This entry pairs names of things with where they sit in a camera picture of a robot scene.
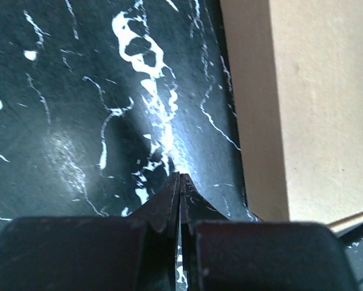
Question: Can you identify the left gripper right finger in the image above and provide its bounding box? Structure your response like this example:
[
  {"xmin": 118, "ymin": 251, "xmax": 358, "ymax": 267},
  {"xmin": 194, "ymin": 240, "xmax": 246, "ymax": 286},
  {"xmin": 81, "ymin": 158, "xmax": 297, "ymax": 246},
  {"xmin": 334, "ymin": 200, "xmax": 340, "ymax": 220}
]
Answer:
[{"xmin": 180, "ymin": 174, "xmax": 358, "ymax": 290}]

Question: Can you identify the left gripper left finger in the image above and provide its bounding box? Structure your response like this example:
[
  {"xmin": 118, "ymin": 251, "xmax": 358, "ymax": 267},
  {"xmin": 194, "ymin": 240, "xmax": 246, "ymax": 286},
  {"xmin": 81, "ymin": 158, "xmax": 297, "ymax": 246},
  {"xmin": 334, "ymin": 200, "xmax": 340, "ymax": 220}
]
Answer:
[{"xmin": 0, "ymin": 173, "xmax": 180, "ymax": 290}]

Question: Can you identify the brown cardboard box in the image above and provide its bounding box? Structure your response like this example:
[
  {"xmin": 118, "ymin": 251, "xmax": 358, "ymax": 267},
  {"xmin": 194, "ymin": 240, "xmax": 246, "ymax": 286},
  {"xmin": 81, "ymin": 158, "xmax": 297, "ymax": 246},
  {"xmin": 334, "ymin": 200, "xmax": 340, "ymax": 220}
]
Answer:
[{"xmin": 220, "ymin": 1, "xmax": 363, "ymax": 232}]

